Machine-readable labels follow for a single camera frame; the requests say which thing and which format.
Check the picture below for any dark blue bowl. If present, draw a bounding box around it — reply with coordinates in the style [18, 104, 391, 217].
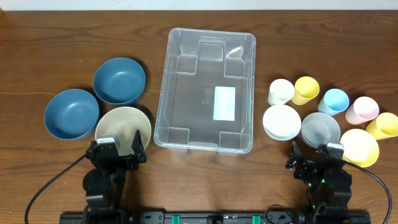
[44, 89, 100, 140]
[93, 57, 146, 106]

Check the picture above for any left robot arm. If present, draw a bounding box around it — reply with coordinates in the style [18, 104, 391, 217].
[83, 131, 147, 210]

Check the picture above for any yellow cup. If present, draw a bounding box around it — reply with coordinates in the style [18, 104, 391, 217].
[292, 76, 320, 105]
[366, 113, 398, 140]

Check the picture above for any pink cup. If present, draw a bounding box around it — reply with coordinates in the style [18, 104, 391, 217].
[345, 96, 379, 125]

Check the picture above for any left black cable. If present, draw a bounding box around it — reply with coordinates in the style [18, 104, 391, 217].
[24, 153, 88, 224]

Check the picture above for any right black cable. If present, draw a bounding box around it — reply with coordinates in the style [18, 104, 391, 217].
[341, 158, 393, 224]

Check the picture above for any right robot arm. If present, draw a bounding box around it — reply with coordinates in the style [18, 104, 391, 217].
[285, 141, 352, 216]

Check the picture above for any light blue cup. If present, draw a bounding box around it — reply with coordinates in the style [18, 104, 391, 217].
[318, 88, 349, 116]

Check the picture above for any white small bowl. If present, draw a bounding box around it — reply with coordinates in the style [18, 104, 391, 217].
[262, 105, 302, 141]

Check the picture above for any clear plastic storage bin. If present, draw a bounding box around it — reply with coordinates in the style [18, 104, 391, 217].
[154, 28, 256, 155]

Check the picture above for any yellow small bowl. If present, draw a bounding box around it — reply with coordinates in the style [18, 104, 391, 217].
[340, 129, 379, 167]

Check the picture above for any grey small bowl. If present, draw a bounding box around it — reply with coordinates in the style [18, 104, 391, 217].
[301, 112, 341, 148]

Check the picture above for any black cable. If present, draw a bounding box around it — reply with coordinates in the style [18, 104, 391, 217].
[24, 153, 88, 224]
[341, 158, 393, 224]

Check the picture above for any white label in bin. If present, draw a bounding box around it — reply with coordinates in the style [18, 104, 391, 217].
[213, 86, 236, 121]

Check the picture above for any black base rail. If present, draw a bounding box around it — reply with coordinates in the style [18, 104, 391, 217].
[59, 210, 371, 224]

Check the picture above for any beige bowl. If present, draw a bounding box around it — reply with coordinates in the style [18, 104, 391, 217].
[95, 106, 152, 156]

